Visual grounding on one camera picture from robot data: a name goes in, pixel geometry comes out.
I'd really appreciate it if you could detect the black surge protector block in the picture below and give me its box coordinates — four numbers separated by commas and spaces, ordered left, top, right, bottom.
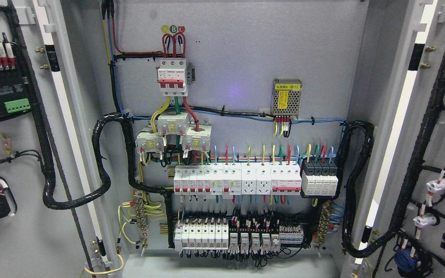
301, 160, 339, 200

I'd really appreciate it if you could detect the black cable bundle left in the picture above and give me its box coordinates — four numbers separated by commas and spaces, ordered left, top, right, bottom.
42, 112, 173, 211

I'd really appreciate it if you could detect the white current transformer group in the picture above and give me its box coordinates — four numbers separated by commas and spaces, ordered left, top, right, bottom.
136, 112, 212, 161

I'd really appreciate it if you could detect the brass ground terminal bar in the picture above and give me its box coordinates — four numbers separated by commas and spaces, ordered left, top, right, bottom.
133, 190, 149, 256
315, 201, 331, 246

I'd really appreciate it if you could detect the black cable bundle right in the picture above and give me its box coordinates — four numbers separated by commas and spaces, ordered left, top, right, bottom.
338, 120, 397, 258

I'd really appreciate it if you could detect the relay row with red leds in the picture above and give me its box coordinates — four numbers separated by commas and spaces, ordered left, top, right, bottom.
227, 232, 281, 255

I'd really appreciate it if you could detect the white red main breaker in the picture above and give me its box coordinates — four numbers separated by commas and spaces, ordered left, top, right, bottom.
156, 58, 195, 97

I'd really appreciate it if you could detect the brass ground terminal bar left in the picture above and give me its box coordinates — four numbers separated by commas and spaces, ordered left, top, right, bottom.
133, 190, 149, 256

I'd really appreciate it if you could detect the white mini breaker row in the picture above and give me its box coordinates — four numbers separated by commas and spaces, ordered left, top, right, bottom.
174, 220, 229, 252

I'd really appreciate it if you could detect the black cable bundle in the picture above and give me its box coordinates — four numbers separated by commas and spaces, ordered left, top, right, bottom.
42, 112, 173, 211
338, 120, 397, 258

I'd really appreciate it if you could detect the metal mesh power supply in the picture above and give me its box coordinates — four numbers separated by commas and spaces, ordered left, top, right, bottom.
271, 78, 302, 116

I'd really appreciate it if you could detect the white socket breaker row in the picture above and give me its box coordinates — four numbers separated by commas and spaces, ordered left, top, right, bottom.
173, 163, 302, 198

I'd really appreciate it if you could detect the grey cabinet door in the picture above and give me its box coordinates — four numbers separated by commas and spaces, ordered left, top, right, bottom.
340, 0, 445, 278
0, 0, 120, 278

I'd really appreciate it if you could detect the brass ground terminal bar right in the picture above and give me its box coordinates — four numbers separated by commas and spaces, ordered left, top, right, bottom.
315, 201, 331, 246

